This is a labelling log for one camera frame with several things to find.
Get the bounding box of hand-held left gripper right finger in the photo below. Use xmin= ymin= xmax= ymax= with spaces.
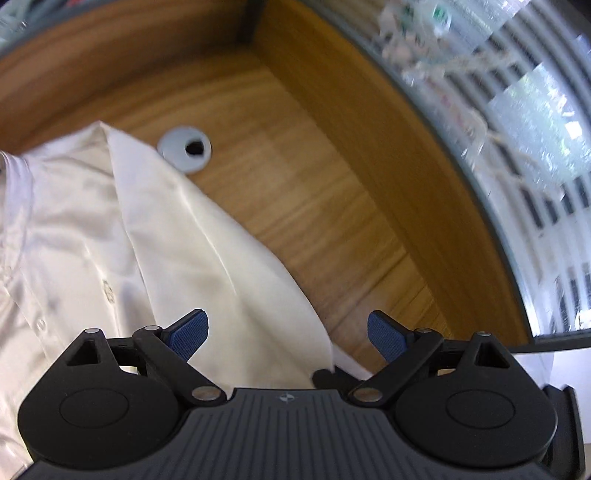
xmin=348 ymin=310 xmax=514 ymax=409

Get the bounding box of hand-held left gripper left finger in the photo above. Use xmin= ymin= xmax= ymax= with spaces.
xmin=66 ymin=308 xmax=228 ymax=408

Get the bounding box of cream satin collared shirt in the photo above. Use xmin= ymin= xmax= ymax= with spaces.
xmin=0 ymin=121 xmax=376 ymax=464

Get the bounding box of black chair armrest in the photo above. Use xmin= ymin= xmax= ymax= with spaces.
xmin=541 ymin=384 xmax=581 ymax=480

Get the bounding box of glass and wood desk partition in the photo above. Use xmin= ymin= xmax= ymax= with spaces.
xmin=0 ymin=0 xmax=269 ymax=153
xmin=252 ymin=0 xmax=591 ymax=356

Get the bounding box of green printed plastic bag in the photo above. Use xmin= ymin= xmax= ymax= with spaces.
xmin=376 ymin=0 xmax=462 ymax=75

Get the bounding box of grey desk cable grommet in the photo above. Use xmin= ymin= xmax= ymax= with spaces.
xmin=157 ymin=124 xmax=213 ymax=175

